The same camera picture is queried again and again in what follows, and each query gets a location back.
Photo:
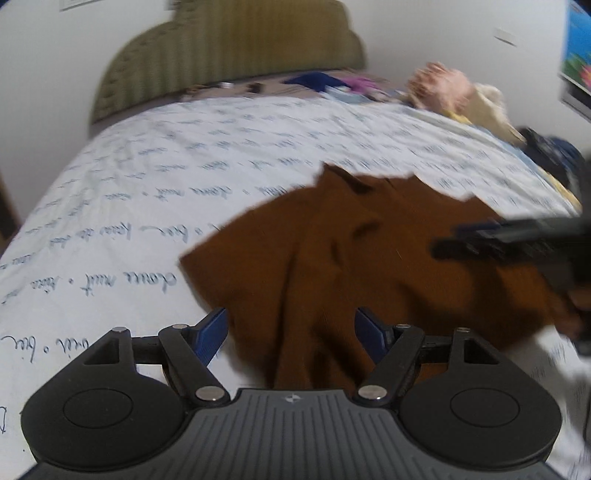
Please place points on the purple cloth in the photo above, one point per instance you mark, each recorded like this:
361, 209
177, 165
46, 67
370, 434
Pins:
362, 84

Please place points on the olive green padded headboard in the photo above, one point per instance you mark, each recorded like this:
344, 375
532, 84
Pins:
221, 50

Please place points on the pink crumpled cloth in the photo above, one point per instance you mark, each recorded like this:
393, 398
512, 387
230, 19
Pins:
438, 87

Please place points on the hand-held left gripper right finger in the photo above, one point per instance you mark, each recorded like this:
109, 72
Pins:
371, 334

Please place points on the dark navy cloth pile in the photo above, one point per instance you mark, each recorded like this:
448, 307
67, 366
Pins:
551, 150

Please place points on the white wall socket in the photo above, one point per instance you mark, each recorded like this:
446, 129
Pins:
505, 36

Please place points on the cream crumpled cloth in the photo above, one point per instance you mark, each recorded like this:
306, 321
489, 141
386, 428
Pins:
491, 108

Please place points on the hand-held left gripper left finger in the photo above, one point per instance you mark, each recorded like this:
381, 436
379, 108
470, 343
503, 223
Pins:
213, 334

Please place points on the white wall plate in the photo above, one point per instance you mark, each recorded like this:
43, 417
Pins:
78, 3

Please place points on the dark blue cloth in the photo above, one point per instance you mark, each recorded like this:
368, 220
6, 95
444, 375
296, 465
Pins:
314, 79

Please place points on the brown knit sweater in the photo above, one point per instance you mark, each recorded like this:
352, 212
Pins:
323, 258

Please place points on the light blue cloth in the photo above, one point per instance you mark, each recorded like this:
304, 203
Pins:
346, 96

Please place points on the white script-printed bed sheet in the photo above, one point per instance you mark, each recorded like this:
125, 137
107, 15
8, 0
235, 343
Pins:
161, 184

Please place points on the colourful wall poster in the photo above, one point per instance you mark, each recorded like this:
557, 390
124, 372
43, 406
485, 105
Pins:
577, 50

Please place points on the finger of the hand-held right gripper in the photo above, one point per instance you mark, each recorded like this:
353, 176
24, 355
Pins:
489, 242

